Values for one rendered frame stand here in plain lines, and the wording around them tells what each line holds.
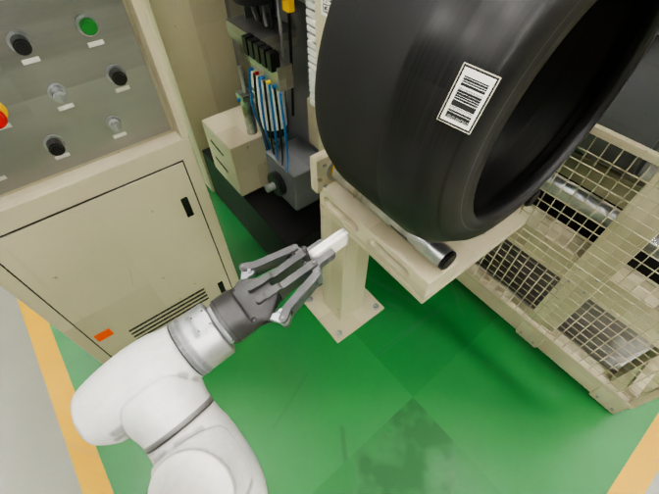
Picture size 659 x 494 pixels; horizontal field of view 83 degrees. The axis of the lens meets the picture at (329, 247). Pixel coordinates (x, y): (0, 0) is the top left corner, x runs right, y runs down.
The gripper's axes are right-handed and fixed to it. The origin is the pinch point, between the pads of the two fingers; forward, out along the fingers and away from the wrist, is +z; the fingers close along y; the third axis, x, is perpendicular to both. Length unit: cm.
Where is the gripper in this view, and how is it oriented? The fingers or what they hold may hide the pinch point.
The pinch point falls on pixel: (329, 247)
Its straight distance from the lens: 60.0
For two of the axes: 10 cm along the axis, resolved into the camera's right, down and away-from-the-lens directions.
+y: -6.1, -6.2, 4.9
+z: 7.8, -5.6, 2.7
